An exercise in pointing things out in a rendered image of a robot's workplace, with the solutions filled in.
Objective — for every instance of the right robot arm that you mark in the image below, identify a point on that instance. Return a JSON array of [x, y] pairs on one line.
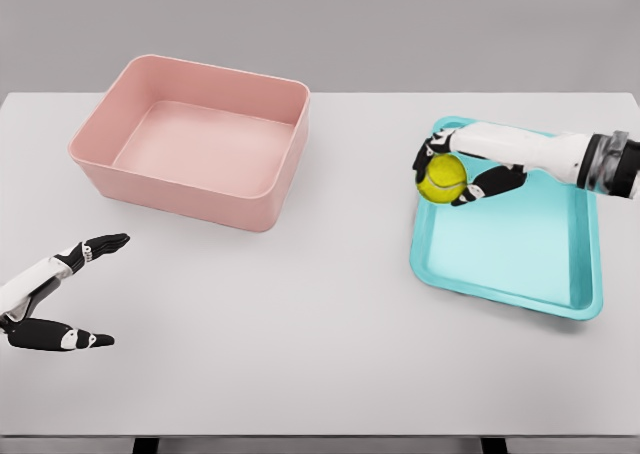
[[595, 164]]

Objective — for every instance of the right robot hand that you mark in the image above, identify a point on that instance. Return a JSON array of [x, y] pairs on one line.
[[495, 141]]

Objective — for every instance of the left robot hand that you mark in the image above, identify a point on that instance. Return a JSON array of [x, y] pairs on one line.
[[30, 279]]

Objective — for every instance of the blue plastic tray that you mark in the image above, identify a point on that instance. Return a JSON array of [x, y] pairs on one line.
[[505, 254]]

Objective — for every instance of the yellow tennis ball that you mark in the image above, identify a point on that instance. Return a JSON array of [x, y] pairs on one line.
[[442, 179]]

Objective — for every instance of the pink plastic basket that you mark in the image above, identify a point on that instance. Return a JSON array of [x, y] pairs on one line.
[[200, 139]]

